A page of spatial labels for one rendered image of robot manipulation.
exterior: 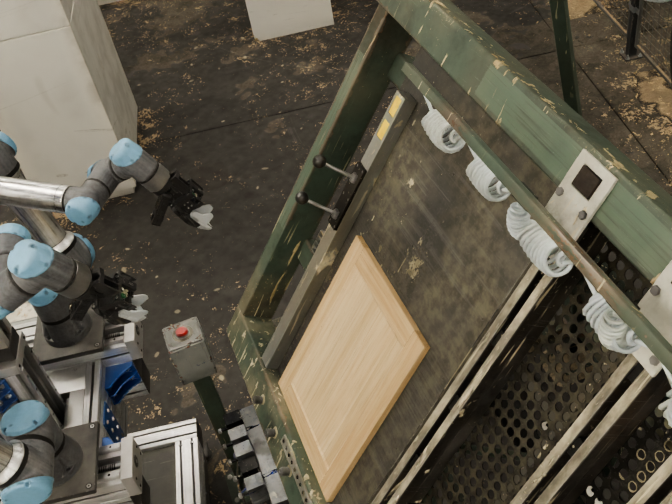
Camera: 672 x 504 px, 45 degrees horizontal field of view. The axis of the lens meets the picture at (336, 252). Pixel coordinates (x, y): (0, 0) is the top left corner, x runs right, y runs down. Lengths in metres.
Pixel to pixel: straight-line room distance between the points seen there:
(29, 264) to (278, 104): 3.82
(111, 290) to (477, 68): 0.90
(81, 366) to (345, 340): 0.92
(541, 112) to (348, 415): 0.97
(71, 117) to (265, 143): 1.14
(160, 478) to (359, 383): 1.33
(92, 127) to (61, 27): 0.58
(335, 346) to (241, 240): 2.18
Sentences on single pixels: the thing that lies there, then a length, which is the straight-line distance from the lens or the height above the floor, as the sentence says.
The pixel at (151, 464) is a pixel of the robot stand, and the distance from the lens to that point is 3.34.
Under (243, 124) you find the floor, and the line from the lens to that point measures 5.21.
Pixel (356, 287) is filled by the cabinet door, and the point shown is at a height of 1.27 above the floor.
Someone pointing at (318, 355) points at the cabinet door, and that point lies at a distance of 2.32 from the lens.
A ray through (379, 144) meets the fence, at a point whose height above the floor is 1.57.
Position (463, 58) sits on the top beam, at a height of 1.88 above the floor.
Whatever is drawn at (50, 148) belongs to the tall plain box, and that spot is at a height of 0.43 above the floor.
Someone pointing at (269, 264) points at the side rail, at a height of 1.08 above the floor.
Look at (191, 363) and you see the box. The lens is 2.71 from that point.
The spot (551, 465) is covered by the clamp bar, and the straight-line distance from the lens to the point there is 1.56.
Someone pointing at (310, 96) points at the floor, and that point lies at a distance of 5.33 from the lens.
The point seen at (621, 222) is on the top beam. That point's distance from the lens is 1.45.
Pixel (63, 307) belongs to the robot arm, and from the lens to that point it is 2.59.
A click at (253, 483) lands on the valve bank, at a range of 2.50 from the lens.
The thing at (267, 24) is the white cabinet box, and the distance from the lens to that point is 6.02.
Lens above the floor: 2.84
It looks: 43 degrees down
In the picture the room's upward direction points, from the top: 12 degrees counter-clockwise
